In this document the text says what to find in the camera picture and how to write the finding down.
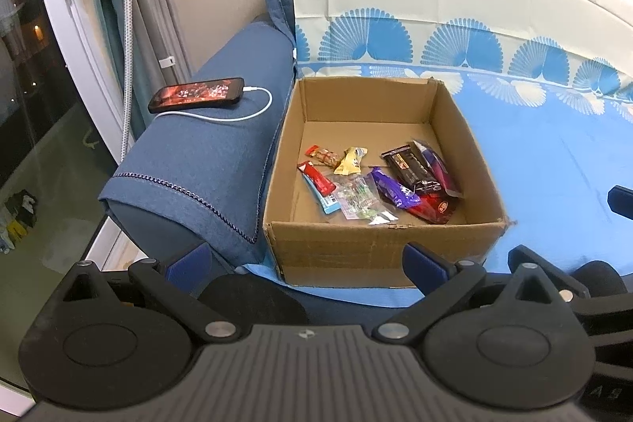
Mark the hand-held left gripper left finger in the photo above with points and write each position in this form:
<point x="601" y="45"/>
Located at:
<point x="188" y="266"/>

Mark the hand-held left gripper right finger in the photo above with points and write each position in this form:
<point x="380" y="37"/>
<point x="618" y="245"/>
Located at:
<point x="423" y="264"/>

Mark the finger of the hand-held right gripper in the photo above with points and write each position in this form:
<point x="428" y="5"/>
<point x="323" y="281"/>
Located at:
<point x="622" y="200"/>
<point x="524" y="255"/>

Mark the cardboard box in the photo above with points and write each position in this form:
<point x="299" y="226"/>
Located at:
<point x="371" y="249"/>

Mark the large red snack packet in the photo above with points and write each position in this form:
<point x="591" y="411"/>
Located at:
<point x="435" y="208"/>

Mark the purple snack packet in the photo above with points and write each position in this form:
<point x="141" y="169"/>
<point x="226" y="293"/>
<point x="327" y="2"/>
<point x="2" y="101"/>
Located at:
<point x="393" y="189"/>

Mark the clear candy bag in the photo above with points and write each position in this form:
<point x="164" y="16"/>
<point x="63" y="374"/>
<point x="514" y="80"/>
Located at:
<point x="356" y="199"/>

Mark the black cracker packet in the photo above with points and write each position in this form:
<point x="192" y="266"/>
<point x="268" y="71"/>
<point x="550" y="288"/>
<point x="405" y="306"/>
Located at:
<point x="410" y="167"/>

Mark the light blue white snack packet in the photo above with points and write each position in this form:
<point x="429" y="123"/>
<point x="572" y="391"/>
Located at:
<point x="330" y="203"/>

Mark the yellow snack packet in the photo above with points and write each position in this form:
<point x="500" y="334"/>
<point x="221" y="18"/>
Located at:
<point x="350" y="161"/>

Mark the slim red snack packet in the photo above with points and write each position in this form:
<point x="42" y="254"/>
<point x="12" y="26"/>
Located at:
<point x="316" y="177"/>

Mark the small red-ended nut packet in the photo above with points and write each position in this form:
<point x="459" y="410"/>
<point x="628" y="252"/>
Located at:
<point x="324" y="155"/>

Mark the blue printed bed sheet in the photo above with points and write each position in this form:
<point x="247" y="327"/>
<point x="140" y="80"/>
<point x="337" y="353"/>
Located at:
<point x="544" y="155"/>

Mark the blue fabric bolster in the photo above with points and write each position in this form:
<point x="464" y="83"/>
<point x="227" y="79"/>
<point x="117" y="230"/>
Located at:
<point x="198" y="155"/>

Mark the black smartphone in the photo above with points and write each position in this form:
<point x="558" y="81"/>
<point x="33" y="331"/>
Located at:
<point x="198" y="93"/>

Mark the black yellow shoes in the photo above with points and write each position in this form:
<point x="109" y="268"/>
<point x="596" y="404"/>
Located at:
<point x="17" y="217"/>

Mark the white curtain clip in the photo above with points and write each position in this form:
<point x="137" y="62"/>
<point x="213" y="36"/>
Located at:
<point x="168" y="60"/>

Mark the grey curtain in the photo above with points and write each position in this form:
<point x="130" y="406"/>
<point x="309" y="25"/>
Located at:
<point x="158" y="6"/>

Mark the white framed window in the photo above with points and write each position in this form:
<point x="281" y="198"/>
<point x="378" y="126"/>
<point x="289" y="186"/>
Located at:
<point x="69" y="6"/>

